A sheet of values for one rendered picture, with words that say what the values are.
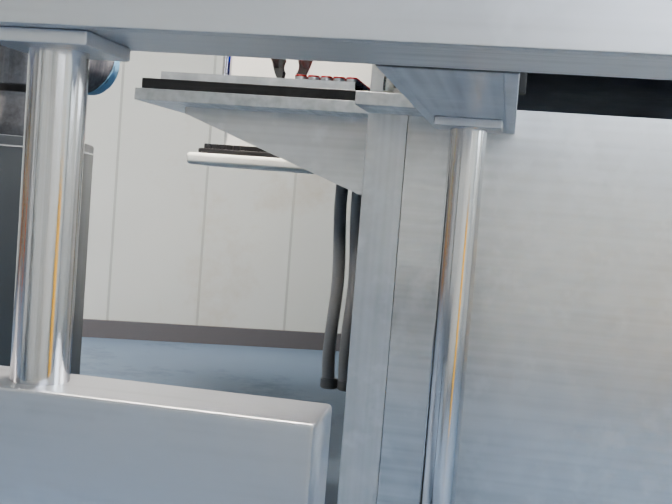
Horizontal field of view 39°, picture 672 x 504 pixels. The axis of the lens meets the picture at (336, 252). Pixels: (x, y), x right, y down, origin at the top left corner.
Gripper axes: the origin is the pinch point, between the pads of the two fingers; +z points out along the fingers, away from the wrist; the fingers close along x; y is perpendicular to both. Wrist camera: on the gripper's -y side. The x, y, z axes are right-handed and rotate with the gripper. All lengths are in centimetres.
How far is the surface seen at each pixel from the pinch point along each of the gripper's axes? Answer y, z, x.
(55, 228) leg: 98, 25, 5
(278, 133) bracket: 10.1, 10.9, 1.0
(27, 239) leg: 99, 26, 3
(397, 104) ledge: 33.4, 6.9, 24.4
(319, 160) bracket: 10.1, 15.0, 8.6
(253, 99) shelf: 18.7, 6.1, -1.4
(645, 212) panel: 19, 20, 62
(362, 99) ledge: 33.4, 6.5, 19.2
